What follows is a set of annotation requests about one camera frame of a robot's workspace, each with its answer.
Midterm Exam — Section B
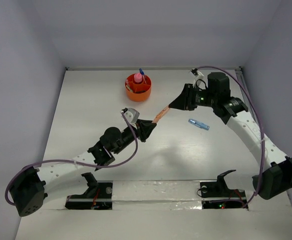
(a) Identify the pink glue stick tube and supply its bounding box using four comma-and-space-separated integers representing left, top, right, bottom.
133, 73, 143, 84

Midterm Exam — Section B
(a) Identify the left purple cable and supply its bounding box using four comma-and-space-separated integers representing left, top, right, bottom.
5, 112, 139, 206

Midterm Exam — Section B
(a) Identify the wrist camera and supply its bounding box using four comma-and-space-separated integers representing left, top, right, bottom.
121, 108, 140, 124
189, 68, 204, 84

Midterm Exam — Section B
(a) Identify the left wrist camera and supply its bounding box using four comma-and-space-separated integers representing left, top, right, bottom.
121, 108, 140, 124

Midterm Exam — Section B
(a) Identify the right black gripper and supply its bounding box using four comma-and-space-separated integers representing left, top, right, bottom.
170, 82, 218, 110

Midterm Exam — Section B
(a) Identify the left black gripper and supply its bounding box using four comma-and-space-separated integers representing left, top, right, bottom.
112, 119, 155, 155

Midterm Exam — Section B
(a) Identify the orange round organizer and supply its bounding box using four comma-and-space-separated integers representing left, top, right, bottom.
125, 74, 152, 102

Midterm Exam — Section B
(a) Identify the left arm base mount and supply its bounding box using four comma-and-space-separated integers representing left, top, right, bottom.
65, 172, 113, 210

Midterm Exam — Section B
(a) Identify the orange highlighter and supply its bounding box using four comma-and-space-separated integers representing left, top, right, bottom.
152, 106, 170, 124

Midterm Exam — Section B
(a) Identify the blue highlighter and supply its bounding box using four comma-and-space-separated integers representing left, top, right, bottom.
188, 118, 210, 131

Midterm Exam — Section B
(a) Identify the clear blue-capped glue bottle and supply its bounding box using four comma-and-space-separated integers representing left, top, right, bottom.
139, 68, 145, 81

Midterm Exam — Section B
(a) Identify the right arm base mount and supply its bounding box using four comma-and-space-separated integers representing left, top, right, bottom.
196, 169, 248, 210

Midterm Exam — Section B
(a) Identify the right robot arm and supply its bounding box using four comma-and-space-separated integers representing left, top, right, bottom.
169, 72, 292, 200

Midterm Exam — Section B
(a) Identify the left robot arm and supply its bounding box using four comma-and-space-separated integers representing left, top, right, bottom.
5, 119, 157, 217

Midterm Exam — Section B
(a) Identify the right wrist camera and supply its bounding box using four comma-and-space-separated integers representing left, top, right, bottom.
189, 68, 204, 84

